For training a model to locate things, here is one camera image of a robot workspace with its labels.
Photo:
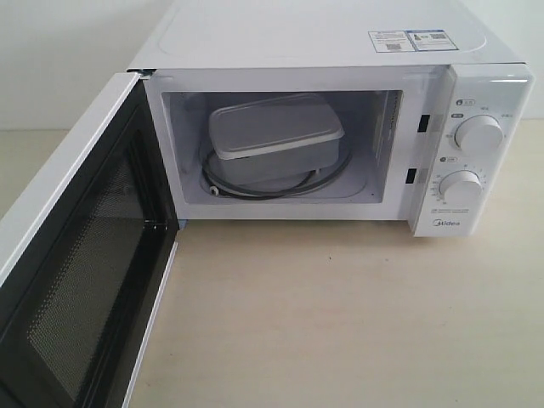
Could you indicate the glass turntable plate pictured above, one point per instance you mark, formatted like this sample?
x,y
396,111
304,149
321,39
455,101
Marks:
x,y
296,185

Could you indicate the white lidded plastic container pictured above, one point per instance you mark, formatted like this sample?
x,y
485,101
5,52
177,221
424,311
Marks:
x,y
275,138

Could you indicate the white microwave oven body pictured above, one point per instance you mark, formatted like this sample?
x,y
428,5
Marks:
x,y
399,111

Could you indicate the white control knob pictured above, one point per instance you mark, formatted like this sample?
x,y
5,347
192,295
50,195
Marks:
x,y
460,188
479,135

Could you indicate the upper white control knob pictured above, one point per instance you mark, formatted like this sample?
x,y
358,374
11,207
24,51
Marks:
x,y
479,135

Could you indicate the white microwave door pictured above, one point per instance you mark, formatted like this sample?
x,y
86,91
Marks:
x,y
85,253

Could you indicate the lower white control knob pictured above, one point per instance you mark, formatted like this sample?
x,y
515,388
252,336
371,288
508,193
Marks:
x,y
460,188

